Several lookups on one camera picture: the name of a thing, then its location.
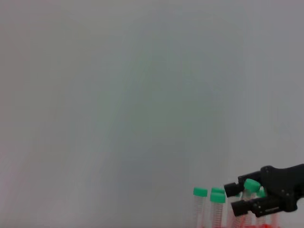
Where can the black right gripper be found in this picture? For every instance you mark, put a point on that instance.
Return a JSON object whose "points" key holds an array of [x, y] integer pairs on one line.
{"points": [[285, 185]]}

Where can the green-capped clear test tube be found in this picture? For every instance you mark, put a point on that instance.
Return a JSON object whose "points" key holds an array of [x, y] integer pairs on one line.
{"points": [[217, 197], [200, 192], [251, 184], [217, 189]]}

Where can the orange test tube rack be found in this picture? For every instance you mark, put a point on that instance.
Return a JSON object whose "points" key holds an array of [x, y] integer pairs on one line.
{"points": [[266, 225]]}

